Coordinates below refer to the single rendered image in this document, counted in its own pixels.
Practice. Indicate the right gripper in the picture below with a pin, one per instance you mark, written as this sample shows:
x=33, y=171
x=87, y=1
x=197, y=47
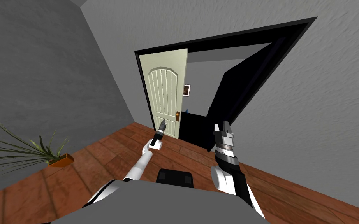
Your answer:
x=224, y=138

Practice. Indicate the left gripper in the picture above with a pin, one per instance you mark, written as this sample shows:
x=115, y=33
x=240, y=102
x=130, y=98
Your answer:
x=162, y=127

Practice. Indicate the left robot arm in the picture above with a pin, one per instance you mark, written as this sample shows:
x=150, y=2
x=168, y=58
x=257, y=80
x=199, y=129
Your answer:
x=139, y=166

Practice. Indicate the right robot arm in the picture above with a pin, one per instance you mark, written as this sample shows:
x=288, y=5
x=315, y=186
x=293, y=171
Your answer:
x=229, y=174

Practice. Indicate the cream panelled door leaf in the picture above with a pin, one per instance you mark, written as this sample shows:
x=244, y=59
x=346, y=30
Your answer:
x=164, y=93

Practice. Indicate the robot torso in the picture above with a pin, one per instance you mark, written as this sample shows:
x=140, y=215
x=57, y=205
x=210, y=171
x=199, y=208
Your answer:
x=154, y=205

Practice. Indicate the green plant in orange pot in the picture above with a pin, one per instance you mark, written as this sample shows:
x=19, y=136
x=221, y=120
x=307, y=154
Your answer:
x=42, y=152

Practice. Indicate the white framed wall picture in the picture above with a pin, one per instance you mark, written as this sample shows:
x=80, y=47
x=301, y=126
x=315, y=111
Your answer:
x=186, y=90

